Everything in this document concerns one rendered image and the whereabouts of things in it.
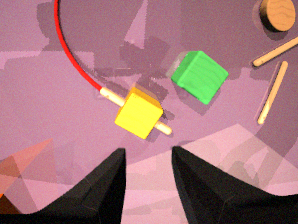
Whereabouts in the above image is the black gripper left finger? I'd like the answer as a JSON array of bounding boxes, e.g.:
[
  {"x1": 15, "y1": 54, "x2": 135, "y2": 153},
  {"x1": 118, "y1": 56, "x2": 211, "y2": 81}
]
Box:
[{"x1": 0, "y1": 147, "x2": 126, "y2": 224}]

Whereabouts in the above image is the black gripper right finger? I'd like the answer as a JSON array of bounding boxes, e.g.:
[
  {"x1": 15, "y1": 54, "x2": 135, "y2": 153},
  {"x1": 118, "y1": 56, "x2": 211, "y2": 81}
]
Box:
[{"x1": 172, "y1": 145, "x2": 298, "y2": 224}]

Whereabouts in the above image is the orange wooden disc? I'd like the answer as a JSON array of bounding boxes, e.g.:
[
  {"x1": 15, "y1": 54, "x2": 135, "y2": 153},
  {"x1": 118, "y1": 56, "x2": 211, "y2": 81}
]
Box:
[{"x1": 259, "y1": 0, "x2": 295, "y2": 34}]

